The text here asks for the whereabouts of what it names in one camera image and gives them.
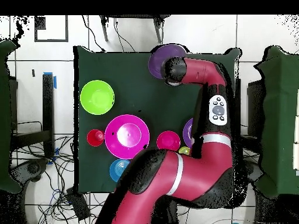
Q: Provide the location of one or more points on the large pink plastic bowl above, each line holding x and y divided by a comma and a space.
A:
116, 149

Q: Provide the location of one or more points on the black square floor frame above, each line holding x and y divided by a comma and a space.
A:
51, 40

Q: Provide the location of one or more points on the light blue plastic bowl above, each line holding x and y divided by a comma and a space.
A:
118, 170

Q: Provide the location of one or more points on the red plastic cup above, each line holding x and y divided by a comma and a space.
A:
93, 138

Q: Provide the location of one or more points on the purple plastic bowl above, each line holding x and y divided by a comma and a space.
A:
187, 133
157, 58

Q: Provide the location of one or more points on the yellow plastic cup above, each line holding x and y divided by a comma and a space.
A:
184, 150

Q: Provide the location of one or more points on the dark green tablecloth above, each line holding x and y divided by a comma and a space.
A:
130, 81

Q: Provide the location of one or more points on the small crimson plastic bowl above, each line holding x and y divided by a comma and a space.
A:
168, 140

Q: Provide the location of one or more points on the green plastic bowl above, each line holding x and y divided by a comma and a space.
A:
97, 97

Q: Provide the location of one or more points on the black metal frame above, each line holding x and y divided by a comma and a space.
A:
48, 105

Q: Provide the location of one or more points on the stand with metal legs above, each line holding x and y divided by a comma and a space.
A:
104, 29

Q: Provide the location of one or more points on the black power brick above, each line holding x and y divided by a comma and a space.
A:
78, 205

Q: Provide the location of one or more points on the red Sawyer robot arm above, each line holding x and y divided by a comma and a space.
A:
198, 168

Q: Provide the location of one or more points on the blue tape strip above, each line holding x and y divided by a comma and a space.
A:
55, 82

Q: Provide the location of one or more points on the grey pedestal foot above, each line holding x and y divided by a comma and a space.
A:
250, 169
32, 168

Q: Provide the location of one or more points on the green cloth covered side table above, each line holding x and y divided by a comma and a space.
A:
5, 116
280, 116

